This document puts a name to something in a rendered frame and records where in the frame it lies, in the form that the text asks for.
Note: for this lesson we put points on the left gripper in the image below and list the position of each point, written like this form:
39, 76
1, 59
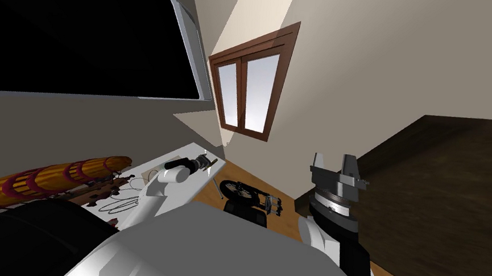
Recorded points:
203, 163

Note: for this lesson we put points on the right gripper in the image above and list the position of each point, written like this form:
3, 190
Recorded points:
337, 183

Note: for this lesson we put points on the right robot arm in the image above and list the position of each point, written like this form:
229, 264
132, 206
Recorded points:
334, 216

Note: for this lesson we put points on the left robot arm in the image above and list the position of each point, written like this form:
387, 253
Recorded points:
169, 176

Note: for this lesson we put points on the white table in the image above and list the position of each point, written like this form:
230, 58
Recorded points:
197, 183

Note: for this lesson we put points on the brown framed window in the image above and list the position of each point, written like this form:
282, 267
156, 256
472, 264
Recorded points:
251, 88

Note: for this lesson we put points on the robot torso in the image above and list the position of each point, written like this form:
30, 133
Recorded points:
224, 259

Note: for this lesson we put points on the brown wooden object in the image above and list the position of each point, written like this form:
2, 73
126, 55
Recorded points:
101, 189

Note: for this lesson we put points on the dark brown wooden cabinet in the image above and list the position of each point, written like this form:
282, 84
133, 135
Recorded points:
450, 200

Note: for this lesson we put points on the orange red striped roll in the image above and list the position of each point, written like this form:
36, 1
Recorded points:
40, 180

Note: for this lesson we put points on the black screen with grey frame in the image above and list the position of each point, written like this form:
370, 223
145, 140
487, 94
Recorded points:
79, 24

